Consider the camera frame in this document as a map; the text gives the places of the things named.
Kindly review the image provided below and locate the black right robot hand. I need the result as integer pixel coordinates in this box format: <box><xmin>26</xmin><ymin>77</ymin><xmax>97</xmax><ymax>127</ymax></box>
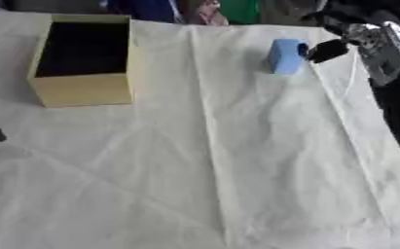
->
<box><xmin>296</xmin><ymin>9</ymin><xmax>376</xmax><ymax>64</ymax></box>

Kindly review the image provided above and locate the light blue block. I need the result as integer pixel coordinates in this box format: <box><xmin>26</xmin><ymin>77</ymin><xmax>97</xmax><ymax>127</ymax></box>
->
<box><xmin>262</xmin><ymin>38</ymin><xmax>310</xmax><ymax>76</ymax></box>

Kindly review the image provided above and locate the tan cardboard box black inside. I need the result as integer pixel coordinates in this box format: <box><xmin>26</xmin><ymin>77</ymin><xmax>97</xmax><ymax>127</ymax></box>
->
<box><xmin>25</xmin><ymin>13</ymin><xmax>137</xmax><ymax>108</ymax></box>

